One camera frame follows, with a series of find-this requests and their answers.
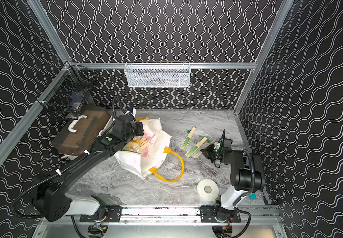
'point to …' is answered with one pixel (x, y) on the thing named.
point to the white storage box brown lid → (79, 133)
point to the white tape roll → (207, 190)
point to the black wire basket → (66, 93)
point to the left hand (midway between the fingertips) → (141, 120)
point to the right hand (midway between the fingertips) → (201, 149)
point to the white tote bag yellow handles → (138, 165)
